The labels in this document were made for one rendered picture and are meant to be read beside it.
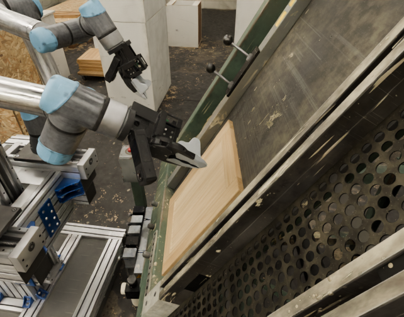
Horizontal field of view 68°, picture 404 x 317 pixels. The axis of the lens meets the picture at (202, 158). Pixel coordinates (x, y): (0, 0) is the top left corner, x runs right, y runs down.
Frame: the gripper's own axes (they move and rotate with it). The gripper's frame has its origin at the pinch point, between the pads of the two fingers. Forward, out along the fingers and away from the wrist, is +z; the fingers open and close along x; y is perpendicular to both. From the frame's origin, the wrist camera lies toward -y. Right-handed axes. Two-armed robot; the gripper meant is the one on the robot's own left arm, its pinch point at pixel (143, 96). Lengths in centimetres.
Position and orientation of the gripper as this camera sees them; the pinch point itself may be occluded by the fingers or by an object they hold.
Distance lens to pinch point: 119.8
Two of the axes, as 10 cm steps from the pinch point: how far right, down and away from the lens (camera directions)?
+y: 8.7, -2.8, -4.1
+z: 4.6, 7.4, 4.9
